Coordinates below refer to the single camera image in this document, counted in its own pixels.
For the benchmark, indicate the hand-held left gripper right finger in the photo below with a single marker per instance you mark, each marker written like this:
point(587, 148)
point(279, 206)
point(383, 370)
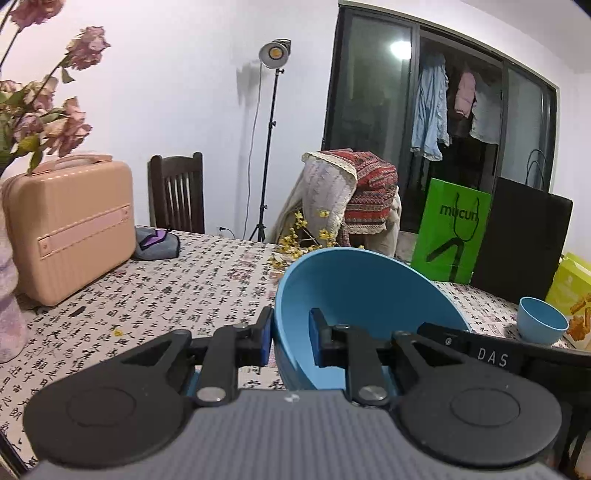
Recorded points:
point(318, 337)

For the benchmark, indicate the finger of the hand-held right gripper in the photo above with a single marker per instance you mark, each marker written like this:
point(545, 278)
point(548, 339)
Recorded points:
point(445, 340)

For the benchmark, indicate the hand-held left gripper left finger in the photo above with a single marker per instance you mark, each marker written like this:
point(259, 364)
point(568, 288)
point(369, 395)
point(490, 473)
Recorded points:
point(265, 337)

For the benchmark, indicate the blue bowl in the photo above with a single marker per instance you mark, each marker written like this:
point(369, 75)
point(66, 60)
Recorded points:
point(542, 318)
point(360, 295)

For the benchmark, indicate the yellow-green snack box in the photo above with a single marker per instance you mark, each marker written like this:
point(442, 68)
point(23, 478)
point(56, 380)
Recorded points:
point(572, 295)

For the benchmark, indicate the yellow flower branch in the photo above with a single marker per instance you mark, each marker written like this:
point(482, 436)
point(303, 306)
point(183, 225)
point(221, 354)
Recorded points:
point(295, 244)

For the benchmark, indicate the green paper bag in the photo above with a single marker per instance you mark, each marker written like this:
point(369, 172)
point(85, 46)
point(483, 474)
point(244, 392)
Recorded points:
point(434, 240)

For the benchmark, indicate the black paper bag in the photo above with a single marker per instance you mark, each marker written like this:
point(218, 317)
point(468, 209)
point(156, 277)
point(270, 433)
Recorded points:
point(521, 244)

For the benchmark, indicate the chair with patterned blankets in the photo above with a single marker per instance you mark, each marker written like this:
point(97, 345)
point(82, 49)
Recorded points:
point(288, 217)

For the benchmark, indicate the grey purple pouch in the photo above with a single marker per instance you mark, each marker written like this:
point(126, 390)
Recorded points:
point(157, 242)

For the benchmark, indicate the dark wooden chair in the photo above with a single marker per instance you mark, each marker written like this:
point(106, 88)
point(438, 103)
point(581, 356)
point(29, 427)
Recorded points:
point(178, 194)

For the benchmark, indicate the pink small suitcase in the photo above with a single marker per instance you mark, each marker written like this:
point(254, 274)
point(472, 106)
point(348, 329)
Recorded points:
point(69, 230)

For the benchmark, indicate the hanging white garment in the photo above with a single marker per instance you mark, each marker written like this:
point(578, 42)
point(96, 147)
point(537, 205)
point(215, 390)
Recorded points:
point(487, 115)

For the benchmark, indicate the hanging light blue shirt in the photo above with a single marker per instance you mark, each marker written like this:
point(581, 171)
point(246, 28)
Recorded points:
point(429, 106)

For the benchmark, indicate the hanging pink garment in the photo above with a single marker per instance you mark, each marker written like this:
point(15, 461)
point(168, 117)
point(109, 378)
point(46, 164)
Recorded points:
point(465, 92)

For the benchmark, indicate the dark sliding glass door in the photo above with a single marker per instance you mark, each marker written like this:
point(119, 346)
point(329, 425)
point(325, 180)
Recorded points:
point(369, 92)

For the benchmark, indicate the lilac grey vase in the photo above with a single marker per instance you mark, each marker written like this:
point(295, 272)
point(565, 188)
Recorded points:
point(9, 300)

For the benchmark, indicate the studio light on stand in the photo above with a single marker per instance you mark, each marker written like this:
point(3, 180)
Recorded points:
point(274, 50)

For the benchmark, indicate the dried pink roses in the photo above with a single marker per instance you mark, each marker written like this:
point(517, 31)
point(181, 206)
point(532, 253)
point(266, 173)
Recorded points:
point(51, 115)

